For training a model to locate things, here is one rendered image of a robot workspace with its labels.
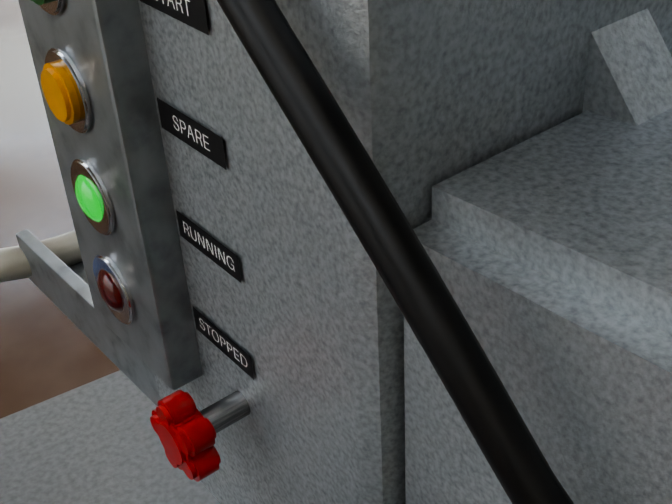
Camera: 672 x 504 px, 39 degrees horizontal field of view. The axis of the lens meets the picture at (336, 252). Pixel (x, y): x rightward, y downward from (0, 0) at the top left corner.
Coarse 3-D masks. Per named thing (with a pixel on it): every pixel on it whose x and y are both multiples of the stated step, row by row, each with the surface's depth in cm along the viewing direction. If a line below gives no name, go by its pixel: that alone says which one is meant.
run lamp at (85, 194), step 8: (80, 176) 41; (80, 184) 41; (88, 184) 41; (80, 192) 41; (88, 192) 41; (80, 200) 41; (88, 200) 41; (96, 200) 41; (88, 208) 41; (96, 208) 41; (88, 216) 42; (96, 216) 41
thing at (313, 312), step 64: (320, 0) 26; (384, 0) 25; (448, 0) 26; (512, 0) 28; (576, 0) 30; (640, 0) 32; (192, 64) 33; (320, 64) 27; (384, 64) 26; (448, 64) 27; (512, 64) 29; (576, 64) 31; (640, 64) 32; (256, 128) 31; (384, 128) 27; (448, 128) 28; (512, 128) 30; (192, 192) 38; (256, 192) 33; (320, 192) 30; (192, 256) 40; (256, 256) 35; (320, 256) 31; (256, 320) 38; (320, 320) 33; (384, 320) 31; (192, 384) 47; (256, 384) 40; (320, 384) 35; (384, 384) 32; (256, 448) 43; (320, 448) 38; (384, 448) 34
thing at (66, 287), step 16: (32, 240) 83; (32, 256) 82; (48, 256) 80; (32, 272) 84; (48, 272) 80; (64, 272) 78; (80, 272) 86; (48, 288) 82; (64, 288) 78; (80, 288) 76; (64, 304) 80; (80, 304) 76; (80, 320) 78; (96, 320) 74; (96, 336) 76; (112, 336) 72; (112, 352) 74; (128, 352) 71; (128, 368) 72; (144, 368) 69; (144, 384) 71
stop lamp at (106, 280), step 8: (104, 272) 44; (104, 280) 44; (112, 280) 44; (104, 288) 44; (112, 288) 44; (104, 296) 44; (112, 296) 44; (120, 296) 44; (112, 304) 44; (120, 304) 44
